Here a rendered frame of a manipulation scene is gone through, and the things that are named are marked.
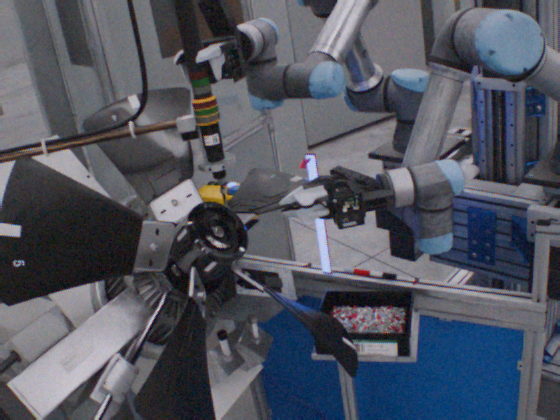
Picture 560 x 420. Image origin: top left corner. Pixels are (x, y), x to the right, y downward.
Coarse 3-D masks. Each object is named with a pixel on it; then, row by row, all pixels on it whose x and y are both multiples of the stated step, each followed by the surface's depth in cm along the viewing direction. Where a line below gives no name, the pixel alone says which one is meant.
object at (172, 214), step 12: (168, 192) 103; (180, 192) 102; (192, 192) 102; (156, 204) 103; (168, 204) 102; (180, 204) 102; (192, 204) 101; (156, 216) 102; (168, 216) 101; (180, 216) 101
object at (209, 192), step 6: (204, 186) 159; (210, 186) 158; (216, 186) 157; (204, 192) 154; (210, 192) 154; (216, 192) 153; (228, 192) 152; (204, 198) 152; (210, 198) 151; (216, 198) 150; (222, 198) 149; (228, 198) 148; (222, 204) 149
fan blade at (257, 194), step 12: (252, 180) 125; (264, 180) 124; (276, 180) 124; (288, 180) 124; (300, 180) 125; (240, 192) 120; (252, 192) 119; (264, 192) 117; (276, 192) 116; (288, 192) 117; (228, 204) 115; (240, 204) 113; (252, 204) 111; (264, 204) 110; (276, 204) 111
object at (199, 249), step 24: (192, 216) 94; (216, 216) 97; (192, 240) 92; (216, 240) 95; (240, 240) 98; (168, 264) 99; (192, 264) 94; (216, 264) 93; (168, 288) 98; (216, 288) 103
